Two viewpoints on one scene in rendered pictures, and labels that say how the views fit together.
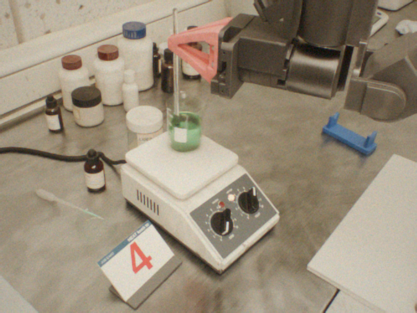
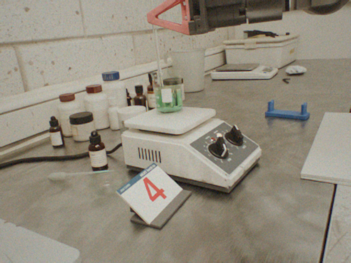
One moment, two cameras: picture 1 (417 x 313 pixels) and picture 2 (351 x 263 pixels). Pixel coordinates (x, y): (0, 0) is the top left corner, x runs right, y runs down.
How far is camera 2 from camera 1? 0.25 m
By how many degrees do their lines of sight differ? 21
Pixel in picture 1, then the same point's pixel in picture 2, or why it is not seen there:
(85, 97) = (80, 116)
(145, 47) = (120, 85)
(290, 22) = not seen: outside the picture
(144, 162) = (141, 121)
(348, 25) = not seen: outside the picture
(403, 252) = not seen: outside the picture
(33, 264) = (54, 218)
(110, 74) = (97, 103)
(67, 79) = (64, 108)
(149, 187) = (149, 138)
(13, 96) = (22, 127)
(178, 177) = (173, 123)
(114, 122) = (105, 136)
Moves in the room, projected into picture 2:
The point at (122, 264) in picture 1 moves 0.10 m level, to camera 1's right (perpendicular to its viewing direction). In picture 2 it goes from (140, 193) to (215, 184)
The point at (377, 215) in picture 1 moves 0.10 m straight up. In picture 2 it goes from (337, 139) to (340, 84)
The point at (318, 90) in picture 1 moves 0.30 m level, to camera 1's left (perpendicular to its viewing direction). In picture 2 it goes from (272, 7) to (48, 26)
